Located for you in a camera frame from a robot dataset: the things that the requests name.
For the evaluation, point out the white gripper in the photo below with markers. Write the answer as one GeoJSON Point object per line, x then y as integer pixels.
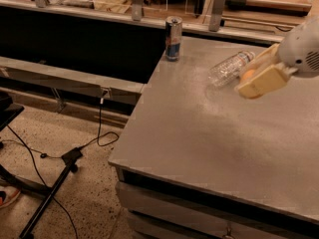
{"type": "Point", "coordinates": [300, 52]}

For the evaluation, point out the orange fruit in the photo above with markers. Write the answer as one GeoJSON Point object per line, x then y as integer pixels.
{"type": "Point", "coordinates": [247, 75]}

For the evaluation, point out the clear plastic water bottle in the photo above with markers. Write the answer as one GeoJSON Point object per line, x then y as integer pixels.
{"type": "Point", "coordinates": [229, 69]}

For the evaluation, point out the silver blue energy drink can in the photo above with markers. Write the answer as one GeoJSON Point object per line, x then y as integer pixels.
{"type": "Point", "coordinates": [173, 31]}

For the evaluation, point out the grey drawer cabinet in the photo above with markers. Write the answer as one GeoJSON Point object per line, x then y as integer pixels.
{"type": "Point", "coordinates": [158, 209]}

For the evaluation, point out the black stand leg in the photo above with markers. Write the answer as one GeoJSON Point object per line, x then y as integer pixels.
{"type": "Point", "coordinates": [70, 158]}

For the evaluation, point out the black chair edge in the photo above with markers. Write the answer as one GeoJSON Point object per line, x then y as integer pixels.
{"type": "Point", "coordinates": [8, 109]}

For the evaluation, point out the orange white shoe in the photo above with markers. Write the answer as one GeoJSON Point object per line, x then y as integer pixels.
{"type": "Point", "coordinates": [8, 194]}

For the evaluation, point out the grey metal post right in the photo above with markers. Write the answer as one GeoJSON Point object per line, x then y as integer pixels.
{"type": "Point", "coordinates": [216, 15]}

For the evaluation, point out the grey metal post middle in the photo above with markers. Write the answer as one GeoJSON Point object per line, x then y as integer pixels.
{"type": "Point", "coordinates": [137, 10]}

